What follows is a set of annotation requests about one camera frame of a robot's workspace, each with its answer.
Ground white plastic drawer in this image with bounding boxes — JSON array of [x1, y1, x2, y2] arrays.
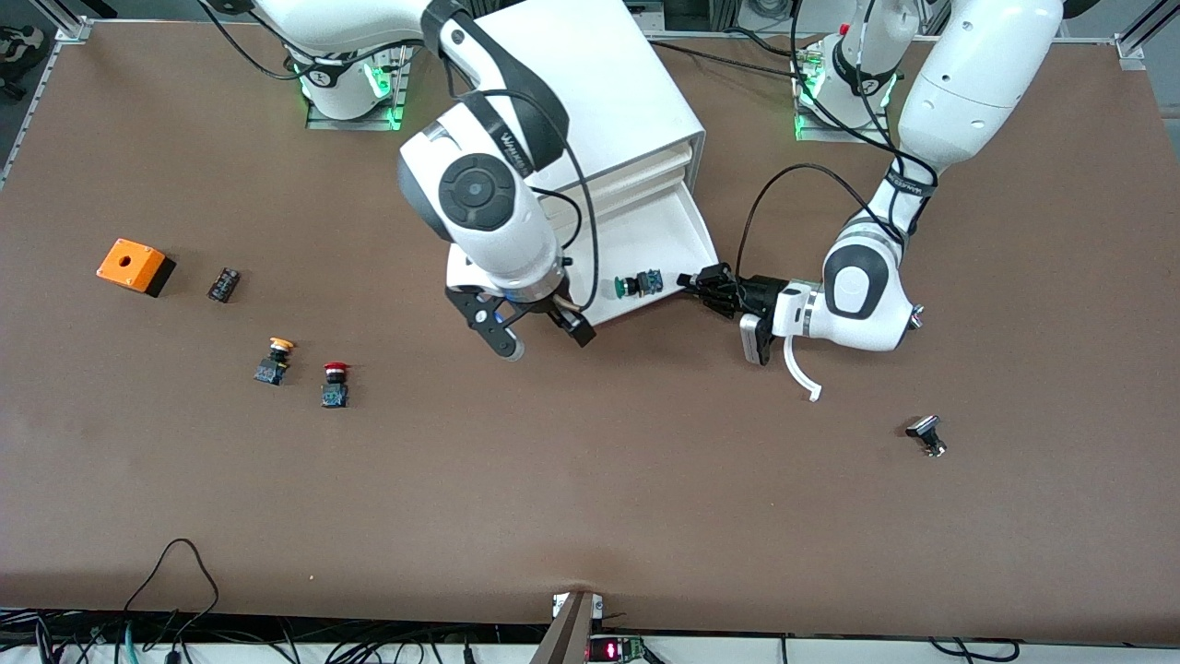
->
[[567, 140, 700, 199], [590, 164, 694, 218], [572, 180, 721, 327]]

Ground orange button enclosure box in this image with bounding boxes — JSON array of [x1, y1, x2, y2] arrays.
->
[[96, 238, 177, 299]]

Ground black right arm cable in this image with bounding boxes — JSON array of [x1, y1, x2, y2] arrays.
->
[[198, 0, 602, 314]]

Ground aluminium frame corner profile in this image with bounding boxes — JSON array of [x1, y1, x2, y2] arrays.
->
[[28, 0, 93, 42], [1114, 0, 1180, 70]]

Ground circuit board with red display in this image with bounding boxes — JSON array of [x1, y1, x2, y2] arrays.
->
[[587, 634, 648, 663]]

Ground white drawer cabinet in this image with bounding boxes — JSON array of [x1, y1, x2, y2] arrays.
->
[[466, 0, 709, 222]]

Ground white curved plastic strip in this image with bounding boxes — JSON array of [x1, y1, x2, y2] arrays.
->
[[783, 334, 822, 403]]

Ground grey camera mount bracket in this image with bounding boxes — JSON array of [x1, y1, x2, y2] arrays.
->
[[530, 590, 605, 664]]

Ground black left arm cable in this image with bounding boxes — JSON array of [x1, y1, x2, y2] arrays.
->
[[736, 0, 939, 278]]

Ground yellow push button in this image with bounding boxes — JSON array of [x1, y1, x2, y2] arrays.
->
[[254, 337, 296, 386]]

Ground black cables across table edge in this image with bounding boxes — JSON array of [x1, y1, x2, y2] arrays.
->
[[650, 26, 817, 82]]

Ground green push button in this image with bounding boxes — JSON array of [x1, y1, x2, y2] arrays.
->
[[613, 268, 666, 300]]

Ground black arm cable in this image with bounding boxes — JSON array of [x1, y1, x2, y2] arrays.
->
[[736, 0, 939, 278], [198, 0, 602, 314]]

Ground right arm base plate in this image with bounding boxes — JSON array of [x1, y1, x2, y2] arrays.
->
[[306, 55, 408, 132]]

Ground thin black cable loop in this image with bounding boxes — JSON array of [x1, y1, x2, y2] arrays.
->
[[123, 539, 220, 637]]

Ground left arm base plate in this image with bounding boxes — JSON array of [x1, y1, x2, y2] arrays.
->
[[795, 55, 893, 145]]

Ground black-headed selector switch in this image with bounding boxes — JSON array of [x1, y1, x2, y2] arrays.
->
[[904, 415, 948, 458]]

